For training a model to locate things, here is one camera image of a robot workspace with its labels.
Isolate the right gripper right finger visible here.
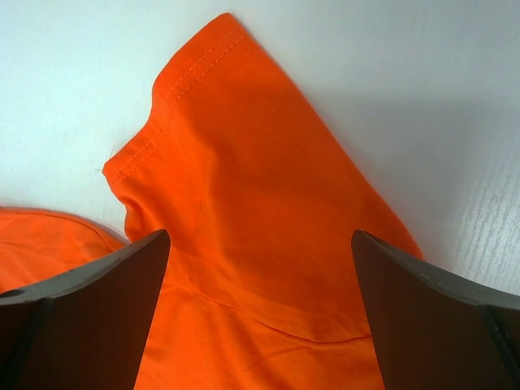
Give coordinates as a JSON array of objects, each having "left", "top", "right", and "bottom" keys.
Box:
[{"left": 351, "top": 231, "right": 519, "bottom": 389}]

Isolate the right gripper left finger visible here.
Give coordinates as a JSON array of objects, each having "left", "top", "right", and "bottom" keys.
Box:
[{"left": 1, "top": 230, "right": 170, "bottom": 389}]

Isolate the orange t shirt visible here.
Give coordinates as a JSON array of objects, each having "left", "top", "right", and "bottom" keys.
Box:
[{"left": 0, "top": 11, "right": 426, "bottom": 390}]

